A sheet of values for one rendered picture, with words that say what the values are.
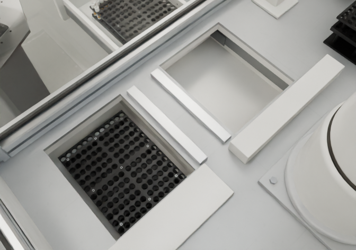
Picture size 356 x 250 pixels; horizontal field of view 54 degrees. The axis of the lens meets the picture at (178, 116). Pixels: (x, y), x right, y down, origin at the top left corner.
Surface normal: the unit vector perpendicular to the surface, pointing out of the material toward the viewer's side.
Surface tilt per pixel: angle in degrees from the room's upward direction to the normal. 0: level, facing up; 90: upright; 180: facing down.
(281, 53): 0
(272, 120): 0
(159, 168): 0
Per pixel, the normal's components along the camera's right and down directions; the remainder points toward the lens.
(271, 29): 0.00, -0.47
